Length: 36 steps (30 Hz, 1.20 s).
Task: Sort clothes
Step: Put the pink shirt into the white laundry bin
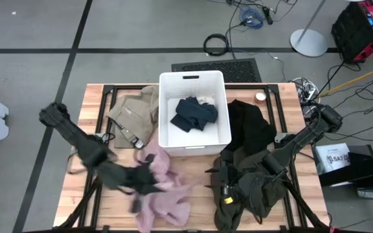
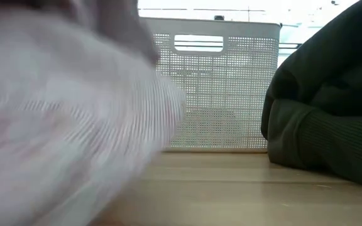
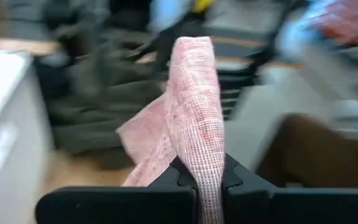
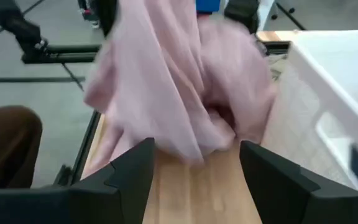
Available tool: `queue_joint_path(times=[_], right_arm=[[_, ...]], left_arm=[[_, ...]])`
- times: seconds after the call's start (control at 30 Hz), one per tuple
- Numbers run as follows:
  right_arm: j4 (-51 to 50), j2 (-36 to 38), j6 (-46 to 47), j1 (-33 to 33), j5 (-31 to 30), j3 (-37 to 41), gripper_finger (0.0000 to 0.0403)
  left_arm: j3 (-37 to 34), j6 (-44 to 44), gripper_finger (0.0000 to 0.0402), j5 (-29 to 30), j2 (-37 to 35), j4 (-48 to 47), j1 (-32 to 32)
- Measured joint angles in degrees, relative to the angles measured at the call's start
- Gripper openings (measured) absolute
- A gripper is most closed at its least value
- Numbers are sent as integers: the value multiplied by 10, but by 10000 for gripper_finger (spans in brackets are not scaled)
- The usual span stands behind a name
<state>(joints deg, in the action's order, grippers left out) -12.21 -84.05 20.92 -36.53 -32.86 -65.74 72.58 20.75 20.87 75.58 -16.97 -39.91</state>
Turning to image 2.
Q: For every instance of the pink garment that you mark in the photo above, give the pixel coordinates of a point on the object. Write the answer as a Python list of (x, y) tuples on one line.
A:
[(58, 119)]

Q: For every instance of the white perforated laundry basket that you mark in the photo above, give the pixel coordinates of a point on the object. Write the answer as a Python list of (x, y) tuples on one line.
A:
[(231, 94)]

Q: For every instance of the olive green hooded garment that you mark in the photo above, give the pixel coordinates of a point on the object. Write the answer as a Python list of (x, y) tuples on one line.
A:
[(325, 94)]

